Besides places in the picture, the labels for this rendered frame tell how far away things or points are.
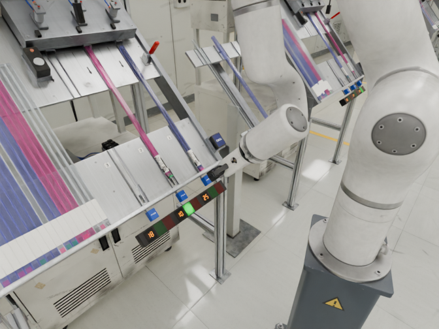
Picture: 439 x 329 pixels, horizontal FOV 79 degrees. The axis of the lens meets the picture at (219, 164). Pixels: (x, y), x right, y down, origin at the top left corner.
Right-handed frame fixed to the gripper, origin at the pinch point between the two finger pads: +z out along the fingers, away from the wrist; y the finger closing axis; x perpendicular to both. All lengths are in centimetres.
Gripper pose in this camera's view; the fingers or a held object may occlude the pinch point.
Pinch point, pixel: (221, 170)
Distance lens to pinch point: 82.0
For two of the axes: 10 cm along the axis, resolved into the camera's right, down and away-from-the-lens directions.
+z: -5.0, 3.6, 7.9
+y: 6.7, -4.1, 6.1
